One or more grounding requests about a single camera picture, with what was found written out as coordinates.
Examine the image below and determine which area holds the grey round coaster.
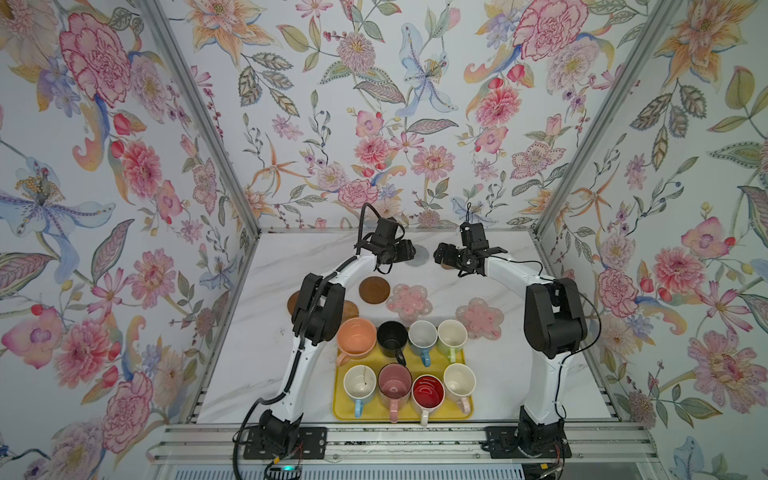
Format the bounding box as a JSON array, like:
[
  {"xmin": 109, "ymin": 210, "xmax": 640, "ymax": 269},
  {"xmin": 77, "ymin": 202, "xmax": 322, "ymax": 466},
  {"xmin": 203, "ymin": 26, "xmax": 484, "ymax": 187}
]
[{"xmin": 406, "ymin": 244, "xmax": 430, "ymax": 267}]

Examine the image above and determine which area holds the pink flower coaster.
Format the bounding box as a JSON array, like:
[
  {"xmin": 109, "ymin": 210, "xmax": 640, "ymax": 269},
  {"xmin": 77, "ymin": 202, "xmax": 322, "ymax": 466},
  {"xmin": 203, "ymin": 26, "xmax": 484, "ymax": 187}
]
[
  {"xmin": 455, "ymin": 298, "xmax": 505, "ymax": 340},
  {"xmin": 385, "ymin": 284, "xmax": 433, "ymax": 324}
]

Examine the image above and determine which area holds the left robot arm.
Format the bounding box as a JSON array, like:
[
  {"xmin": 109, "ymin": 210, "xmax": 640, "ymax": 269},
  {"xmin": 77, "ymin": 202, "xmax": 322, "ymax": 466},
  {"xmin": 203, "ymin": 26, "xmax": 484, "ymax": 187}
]
[{"xmin": 232, "ymin": 217, "xmax": 415, "ymax": 461}]

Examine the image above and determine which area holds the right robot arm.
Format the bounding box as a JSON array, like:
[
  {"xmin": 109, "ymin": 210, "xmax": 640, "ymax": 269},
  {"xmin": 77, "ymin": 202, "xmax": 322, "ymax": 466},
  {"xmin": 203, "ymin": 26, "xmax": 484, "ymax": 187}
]
[{"xmin": 433, "ymin": 222, "xmax": 588, "ymax": 460}]

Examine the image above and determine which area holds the dark brown round coaster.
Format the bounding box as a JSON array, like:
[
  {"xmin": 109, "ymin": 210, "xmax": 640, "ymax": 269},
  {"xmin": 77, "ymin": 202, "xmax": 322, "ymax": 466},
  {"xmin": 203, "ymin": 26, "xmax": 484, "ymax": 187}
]
[{"xmin": 359, "ymin": 276, "xmax": 391, "ymax": 305}]

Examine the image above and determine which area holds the woven rattan round coaster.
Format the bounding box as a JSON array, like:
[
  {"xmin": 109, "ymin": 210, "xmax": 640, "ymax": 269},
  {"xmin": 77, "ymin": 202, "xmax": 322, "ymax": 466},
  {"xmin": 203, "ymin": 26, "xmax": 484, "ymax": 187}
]
[{"xmin": 342, "ymin": 300, "xmax": 360, "ymax": 322}]

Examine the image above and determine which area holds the brown wooden round coaster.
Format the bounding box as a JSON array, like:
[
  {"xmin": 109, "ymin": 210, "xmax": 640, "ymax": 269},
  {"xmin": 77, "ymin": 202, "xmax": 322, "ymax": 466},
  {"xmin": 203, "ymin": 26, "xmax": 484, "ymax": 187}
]
[{"xmin": 286, "ymin": 291, "xmax": 300, "ymax": 315}]

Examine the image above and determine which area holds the black mug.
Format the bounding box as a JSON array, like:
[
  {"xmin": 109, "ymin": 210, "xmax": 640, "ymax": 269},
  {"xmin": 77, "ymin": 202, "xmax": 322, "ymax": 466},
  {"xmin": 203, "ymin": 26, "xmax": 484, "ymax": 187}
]
[{"xmin": 377, "ymin": 321, "xmax": 408, "ymax": 366}]

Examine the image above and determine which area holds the orange mug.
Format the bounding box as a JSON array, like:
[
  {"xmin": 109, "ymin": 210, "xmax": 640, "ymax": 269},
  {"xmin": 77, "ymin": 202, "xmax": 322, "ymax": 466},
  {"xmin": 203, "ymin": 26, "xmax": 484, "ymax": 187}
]
[{"xmin": 335, "ymin": 318, "xmax": 377, "ymax": 367}]

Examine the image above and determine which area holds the dusty pink mug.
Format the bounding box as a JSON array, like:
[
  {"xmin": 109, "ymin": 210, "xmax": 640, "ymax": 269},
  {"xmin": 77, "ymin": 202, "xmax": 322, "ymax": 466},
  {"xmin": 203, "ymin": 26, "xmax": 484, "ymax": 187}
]
[{"xmin": 377, "ymin": 363, "xmax": 413, "ymax": 423}]

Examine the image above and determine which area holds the yellow tray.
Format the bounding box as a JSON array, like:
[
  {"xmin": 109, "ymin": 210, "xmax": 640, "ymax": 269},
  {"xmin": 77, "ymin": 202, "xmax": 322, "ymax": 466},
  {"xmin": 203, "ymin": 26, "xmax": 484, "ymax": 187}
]
[{"xmin": 332, "ymin": 346, "xmax": 477, "ymax": 426}]

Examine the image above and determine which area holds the red interior white mug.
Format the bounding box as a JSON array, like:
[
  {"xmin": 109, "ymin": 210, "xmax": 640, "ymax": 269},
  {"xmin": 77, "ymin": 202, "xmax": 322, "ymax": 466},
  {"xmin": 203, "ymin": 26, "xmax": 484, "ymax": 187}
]
[{"xmin": 411, "ymin": 374, "xmax": 445, "ymax": 427}]

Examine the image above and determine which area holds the white mug green handle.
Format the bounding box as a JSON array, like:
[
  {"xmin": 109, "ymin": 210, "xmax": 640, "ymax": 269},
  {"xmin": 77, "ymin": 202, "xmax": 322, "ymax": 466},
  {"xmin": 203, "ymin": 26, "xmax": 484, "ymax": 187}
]
[{"xmin": 436, "ymin": 319, "xmax": 468, "ymax": 364}]

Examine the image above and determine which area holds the white mug blue handle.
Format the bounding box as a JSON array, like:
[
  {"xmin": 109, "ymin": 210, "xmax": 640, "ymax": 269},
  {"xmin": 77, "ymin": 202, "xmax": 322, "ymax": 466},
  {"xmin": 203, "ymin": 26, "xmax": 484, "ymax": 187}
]
[{"xmin": 408, "ymin": 320, "xmax": 438, "ymax": 367}]

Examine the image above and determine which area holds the cream mug pink handle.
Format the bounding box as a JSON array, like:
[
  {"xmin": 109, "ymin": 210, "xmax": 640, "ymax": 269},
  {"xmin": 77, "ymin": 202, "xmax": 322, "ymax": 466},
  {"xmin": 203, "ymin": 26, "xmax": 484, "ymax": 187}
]
[{"xmin": 443, "ymin": 363, "xmax": 477, "ymax": 416}]

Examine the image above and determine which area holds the cream mug blue handle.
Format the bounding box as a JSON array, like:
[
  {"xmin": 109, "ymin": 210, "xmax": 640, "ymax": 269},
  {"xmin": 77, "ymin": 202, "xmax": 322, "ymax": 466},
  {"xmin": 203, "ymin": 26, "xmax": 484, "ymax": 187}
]
[{"xmin": 342, "ymin": 365, "xmax": 377, "ymax": 419}]

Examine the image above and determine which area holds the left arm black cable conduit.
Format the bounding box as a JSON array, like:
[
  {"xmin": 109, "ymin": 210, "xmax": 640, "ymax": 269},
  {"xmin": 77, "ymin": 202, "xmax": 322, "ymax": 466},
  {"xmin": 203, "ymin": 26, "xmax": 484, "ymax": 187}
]
[{"xmin": 232, "ymin": 202, "xmax": 385, "ymax": 480}]

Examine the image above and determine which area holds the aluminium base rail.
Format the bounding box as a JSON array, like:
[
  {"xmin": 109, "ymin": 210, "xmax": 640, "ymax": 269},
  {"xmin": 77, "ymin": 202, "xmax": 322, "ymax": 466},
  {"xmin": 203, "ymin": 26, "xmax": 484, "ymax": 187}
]
[{"xmin": 146, "ymin": 419, "xmax": 667, "ymax": 480}]

